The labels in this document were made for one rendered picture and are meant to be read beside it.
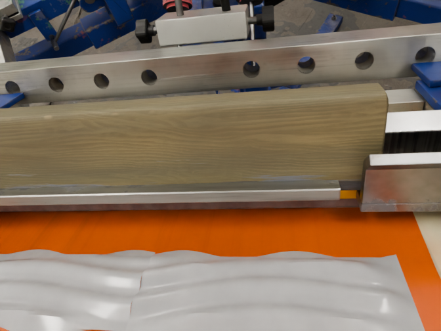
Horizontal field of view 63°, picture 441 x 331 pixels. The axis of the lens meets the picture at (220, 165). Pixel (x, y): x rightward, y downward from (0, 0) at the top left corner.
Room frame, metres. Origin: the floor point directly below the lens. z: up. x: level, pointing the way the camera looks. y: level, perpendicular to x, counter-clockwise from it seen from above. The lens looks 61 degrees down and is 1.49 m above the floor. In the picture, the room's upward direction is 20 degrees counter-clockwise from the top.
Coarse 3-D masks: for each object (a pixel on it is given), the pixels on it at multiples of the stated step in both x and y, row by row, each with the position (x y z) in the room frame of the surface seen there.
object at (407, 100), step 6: (390, 90) 0.21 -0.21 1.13; (396, 90) 0.21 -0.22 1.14; (402, 90) 0.21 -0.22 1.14; (408, 90) 0.20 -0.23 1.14; (414, 90) 0.20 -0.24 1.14; (390, 96) 0.20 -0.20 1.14; (396, 96) 0.20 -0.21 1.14; (402, 96) 0.19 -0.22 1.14; (408, 96) 0.19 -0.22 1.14; (414, 96) 0.19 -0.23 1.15; (420, 96) 0.19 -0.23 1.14; (390, 102) 0.19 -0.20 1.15; (396, 102) 0.19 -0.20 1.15; (402, 102) 0.18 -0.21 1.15; (408, 102) 0.18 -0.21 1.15; (414, 102) 0.18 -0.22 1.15; (420, 102) 0.18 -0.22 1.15; (426, 102) 0.17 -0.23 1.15; (390, 108) 0.18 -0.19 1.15; (396, 108) 0.18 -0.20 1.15; (402, 108) 0.18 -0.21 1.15; (408, 108) 0.18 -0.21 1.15; (414, 108) 0.17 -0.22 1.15; (420, 108) 0.17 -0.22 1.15; (426, 108) 0.17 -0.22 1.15; (432, 108) 0.16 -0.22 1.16
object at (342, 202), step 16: (0, 208) 0.19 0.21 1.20; (16, 208) 0.19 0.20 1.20; (32, 208) 0.18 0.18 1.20; (48, 208) 0.18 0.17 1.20; (64, 208) 0.17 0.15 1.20; (80, 208) 0.17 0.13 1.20; (96, 208) 0.16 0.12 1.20; (112, 208) 0.15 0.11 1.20; (128, 208) 0.15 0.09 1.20; (144, 208) 0.14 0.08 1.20; (160, 208) 0.14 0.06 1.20; (176, 208) 0.13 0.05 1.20; (192, 208) 0.13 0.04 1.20; (208, 208) 0.12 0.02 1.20; (224, 208) 0.12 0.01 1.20; (240, 208) 0.11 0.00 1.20; (256, 208) 0.11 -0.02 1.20
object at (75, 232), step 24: (0, 216) 0.19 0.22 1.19; (24, 216) 0.18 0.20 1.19; (48, 216) 0.18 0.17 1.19; (72, 216) 0.17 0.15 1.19; (96, 216) 0.16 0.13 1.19; (120, 216) 0.15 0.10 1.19; (144, 216) 0.14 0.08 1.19; (168, 216) 0.13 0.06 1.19; (0, 240) 0.16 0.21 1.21; (24, 240) 0.15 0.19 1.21; (48, 240) 0.14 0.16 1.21; (72, 240) 0.13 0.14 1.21; (96, 240) 0.13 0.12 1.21; (120, 240) 0.12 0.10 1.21; (144, 240) 0.11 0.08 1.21
